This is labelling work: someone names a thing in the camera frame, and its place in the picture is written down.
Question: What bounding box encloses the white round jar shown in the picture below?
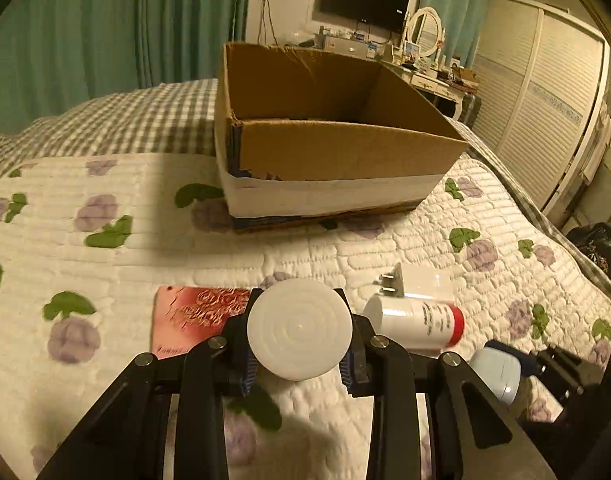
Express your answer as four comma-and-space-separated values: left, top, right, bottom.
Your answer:
246, 280, 355, 382

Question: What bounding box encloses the white hanging cloth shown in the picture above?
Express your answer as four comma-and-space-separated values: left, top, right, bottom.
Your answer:
583, 95, 611, 183

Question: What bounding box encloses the narrow teal curtain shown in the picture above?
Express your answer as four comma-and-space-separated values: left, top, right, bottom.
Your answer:
418, 0, 492, 68

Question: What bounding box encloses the white louvred wardrobe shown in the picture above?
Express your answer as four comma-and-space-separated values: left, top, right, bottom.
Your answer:
468, 0, 611, 231

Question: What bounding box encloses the brown box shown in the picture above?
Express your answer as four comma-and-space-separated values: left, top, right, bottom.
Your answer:
448, 66, 479, 87

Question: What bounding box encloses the white dressing table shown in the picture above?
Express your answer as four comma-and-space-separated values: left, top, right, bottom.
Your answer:
393, 57, 479, 121

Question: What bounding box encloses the white oval vanity mirror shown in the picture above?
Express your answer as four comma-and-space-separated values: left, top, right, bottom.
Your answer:
404, 6, 446, 61

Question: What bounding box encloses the dark striped suitcase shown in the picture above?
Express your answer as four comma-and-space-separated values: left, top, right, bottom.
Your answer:
458, 94, 483, 128

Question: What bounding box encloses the white charger plug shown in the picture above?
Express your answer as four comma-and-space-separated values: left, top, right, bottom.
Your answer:
378, 262, 455, 303

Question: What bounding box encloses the floral quilted blanket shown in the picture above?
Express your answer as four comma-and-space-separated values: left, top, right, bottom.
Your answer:
0, 152, 611, 480

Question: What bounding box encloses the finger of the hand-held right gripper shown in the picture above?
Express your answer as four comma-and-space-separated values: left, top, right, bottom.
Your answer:
528, 342, 603, 402

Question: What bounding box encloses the dark patterned cloth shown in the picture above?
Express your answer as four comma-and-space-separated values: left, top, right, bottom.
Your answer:
565, 222, 611, 286

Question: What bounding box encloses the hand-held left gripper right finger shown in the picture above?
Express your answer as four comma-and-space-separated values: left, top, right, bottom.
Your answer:
333, 287, 559, 480

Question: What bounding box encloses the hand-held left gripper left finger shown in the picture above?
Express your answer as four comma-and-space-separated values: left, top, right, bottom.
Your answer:
36, 287, 266, 480

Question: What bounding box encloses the light blue case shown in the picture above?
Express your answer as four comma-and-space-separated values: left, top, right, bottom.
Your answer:
468, 347, 529, 406

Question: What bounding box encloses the white bottle with red cap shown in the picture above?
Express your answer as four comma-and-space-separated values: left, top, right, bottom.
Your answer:
363, 294, 465, 351

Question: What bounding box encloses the black wall television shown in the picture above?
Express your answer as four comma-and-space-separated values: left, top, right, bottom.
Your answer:
319, 0, 410, 34

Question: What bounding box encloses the teal window curtain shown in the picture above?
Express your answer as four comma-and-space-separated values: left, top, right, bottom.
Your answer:
136, 0, 255, 88

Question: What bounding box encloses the hanging cable loop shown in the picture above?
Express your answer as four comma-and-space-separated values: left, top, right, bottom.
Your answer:
257, 0, 278, 45

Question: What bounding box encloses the cardboard box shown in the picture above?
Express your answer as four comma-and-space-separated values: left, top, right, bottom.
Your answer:
214, 42, 470, 233

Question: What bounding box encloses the wide teal curtain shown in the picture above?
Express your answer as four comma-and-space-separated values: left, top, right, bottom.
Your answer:
0, 0, 142, 136

